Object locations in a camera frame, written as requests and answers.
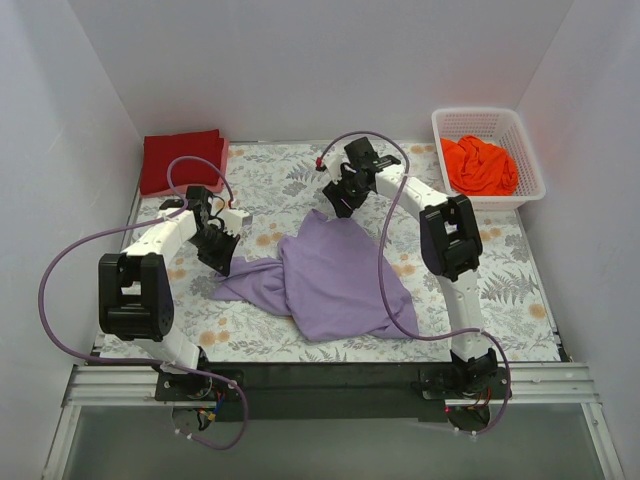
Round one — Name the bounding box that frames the purple t shirt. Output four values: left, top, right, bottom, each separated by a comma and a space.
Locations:
212, 209, 418, 342

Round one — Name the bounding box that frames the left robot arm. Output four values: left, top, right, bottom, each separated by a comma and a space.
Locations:
98, 186, 252, 400

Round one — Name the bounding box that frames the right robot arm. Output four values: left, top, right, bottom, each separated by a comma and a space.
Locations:
315, 131, 500, 398

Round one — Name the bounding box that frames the folded red t shirt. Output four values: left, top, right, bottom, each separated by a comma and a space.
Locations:
139, 129, 225, 196

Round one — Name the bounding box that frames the orange t shirt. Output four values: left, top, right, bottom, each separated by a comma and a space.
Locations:
440, 135, 519, 196

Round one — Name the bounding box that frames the white plastic basket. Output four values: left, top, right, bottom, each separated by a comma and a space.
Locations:
431, 107, 546, 210

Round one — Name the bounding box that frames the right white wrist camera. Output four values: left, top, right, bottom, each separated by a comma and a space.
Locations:
316, 155, 346, 183

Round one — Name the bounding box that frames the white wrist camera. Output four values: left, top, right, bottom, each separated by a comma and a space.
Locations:
316, 155, 346, 183
219, 208, 253, 237

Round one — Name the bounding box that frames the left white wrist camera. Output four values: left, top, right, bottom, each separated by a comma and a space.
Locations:
219, 208, 253, 237

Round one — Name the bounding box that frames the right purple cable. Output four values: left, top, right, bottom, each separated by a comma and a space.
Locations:
319, 131, 512, 437

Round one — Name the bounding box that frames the purple cable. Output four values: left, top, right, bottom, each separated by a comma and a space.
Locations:
37, 155, 250, 450
319, 131, 512, 437

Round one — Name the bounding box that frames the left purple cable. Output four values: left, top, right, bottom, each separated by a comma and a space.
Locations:
37, 155, 250, 450

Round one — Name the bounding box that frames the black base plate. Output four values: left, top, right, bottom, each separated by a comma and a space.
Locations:
154, 362, 511, 422

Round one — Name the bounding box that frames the aluminium frame rail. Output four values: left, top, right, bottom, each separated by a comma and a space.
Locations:
43, 362, 624, 479

